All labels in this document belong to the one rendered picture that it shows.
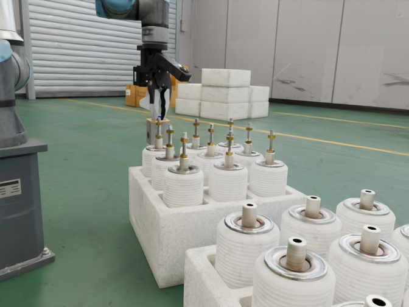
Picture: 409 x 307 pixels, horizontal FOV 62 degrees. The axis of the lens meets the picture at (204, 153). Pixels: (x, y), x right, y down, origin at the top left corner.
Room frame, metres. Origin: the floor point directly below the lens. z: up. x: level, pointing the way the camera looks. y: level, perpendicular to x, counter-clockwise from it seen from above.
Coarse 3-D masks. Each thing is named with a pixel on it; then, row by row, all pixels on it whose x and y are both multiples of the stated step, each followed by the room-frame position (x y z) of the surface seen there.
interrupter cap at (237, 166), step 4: (216, 164) 0.81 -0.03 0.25; (220, 164) 0.82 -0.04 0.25; (224, 164) 0.82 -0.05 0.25; (236, 164) 0.82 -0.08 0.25; (240, 164) 0.82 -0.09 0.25; (220, 168) 0.78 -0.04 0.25; (224, 168) 0.78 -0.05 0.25; (228, 168) 0.78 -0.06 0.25; (232, 168) 0.78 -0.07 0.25; (236, 168) 0.79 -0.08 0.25; (240, 168) 0.78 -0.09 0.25
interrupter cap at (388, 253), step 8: (344, 240) 0.43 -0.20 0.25; (352, 240) 0.43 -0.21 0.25; (360, 240) 0.43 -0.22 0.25; (384, 240) 0.43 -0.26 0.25; (344, 248) 0.41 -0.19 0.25; (352, 248) 0.41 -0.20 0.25; (384, 248) 0.41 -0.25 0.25; (392, 248) 0.41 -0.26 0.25; (352, 256) 0.39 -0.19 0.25; (360, 256) 0.39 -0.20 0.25; (368, 256) 0.39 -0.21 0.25; (376, 256) 0.39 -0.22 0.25; (384, 256) 0.39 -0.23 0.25; (392, 256) 0.39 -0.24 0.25; (400, 256) 0.39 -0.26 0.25
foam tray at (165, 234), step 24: (144, 192) 0.80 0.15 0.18; (288, 192) 0.85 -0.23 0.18; (144, 216) 0.81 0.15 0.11; (168, 216) 0.67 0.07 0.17; (192, 216) 0.69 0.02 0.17; (216, 216) 0.71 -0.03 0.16; (144, 240) 0.81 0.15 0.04; (168, 240) 0.67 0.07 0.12; (192, 240) 0.69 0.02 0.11; (216, 240) 0.72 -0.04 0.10; (168, 264) 0.67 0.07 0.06
